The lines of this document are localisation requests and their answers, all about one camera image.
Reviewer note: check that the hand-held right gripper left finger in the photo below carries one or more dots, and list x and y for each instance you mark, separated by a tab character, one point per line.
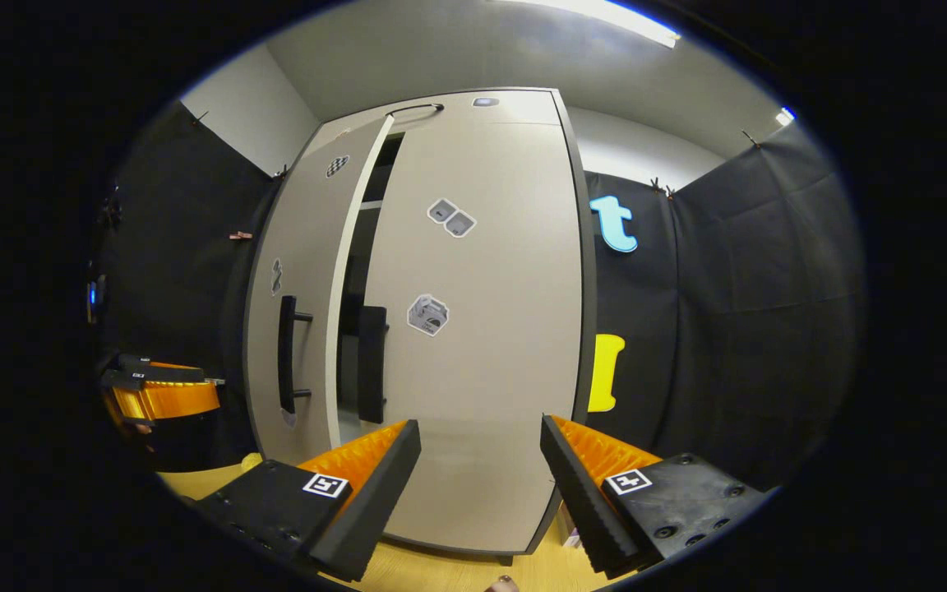
383	493

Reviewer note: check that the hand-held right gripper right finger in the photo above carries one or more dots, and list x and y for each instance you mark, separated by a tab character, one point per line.
572	501

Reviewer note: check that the small white printed item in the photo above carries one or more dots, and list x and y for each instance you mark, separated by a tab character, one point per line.
572	536

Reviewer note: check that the grey cabinet door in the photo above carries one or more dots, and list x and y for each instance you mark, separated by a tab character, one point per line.
506	329
305	230

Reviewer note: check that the yellow round coaster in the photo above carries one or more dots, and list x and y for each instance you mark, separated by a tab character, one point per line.
251	462

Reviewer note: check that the small ceiling light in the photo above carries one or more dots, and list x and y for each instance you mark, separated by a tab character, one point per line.
785	116

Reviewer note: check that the grey cabinet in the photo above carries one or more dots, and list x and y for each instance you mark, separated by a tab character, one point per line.
588	312

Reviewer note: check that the long ceiling light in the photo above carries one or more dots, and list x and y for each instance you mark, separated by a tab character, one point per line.
605	20

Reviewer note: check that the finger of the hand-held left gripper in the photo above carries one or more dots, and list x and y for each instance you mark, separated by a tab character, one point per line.
169	399
153	366

